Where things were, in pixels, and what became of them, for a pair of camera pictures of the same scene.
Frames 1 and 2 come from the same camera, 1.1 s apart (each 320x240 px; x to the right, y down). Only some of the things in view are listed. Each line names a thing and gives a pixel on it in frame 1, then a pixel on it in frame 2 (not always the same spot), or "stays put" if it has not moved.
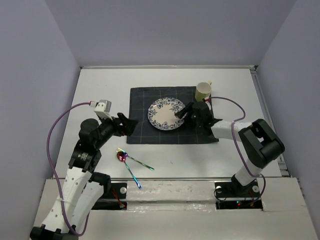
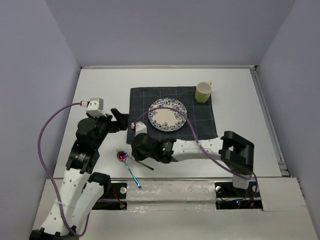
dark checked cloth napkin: [141, 99] stays put
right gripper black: [182, 112] → [138, 154]
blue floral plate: [161, 114] stays put
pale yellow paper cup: [203, 90] stays put
